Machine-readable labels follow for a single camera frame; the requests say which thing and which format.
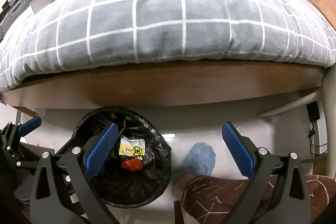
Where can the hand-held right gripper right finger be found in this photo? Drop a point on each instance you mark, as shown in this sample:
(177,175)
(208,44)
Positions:
(237,151)

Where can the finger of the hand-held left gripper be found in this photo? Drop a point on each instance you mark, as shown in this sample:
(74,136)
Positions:
(29,125)

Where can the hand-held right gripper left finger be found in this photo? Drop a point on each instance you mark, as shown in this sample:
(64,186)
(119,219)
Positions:
(101,151)

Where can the black trash bin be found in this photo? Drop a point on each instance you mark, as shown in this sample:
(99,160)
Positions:
(141,187)

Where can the yellow sauce packet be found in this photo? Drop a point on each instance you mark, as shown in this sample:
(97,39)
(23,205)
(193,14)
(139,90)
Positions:
(131,146)

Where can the red crumpled wrapper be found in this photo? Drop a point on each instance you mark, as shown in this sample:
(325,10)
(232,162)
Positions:
(132,165)

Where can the blue slipper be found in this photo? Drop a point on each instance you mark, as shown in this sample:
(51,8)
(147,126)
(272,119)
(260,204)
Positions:
(200,159)

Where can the person's brown patterned pants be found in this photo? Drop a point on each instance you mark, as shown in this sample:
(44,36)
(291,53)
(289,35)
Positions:
(210,195)

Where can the white slanted bed leg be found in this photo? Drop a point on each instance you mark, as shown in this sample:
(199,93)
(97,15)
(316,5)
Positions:
(288,104)

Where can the dark stool leg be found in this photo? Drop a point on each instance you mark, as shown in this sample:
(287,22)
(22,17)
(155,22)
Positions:
(178,213)

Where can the black power adapter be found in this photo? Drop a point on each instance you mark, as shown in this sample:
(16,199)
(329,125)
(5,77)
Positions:
(313,111)

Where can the grey ribbed case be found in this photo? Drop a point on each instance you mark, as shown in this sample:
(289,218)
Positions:
(15,10)

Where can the white card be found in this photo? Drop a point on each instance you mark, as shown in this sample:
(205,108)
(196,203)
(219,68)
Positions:
(42,2)

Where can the grey checked bed cover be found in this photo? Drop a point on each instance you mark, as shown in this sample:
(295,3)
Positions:
(168,16)

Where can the white upright bed post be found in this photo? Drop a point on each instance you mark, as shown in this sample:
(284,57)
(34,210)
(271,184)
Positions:
(323,113)

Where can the wooden bed frame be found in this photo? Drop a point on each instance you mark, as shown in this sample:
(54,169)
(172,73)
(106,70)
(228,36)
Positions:
(168,85)

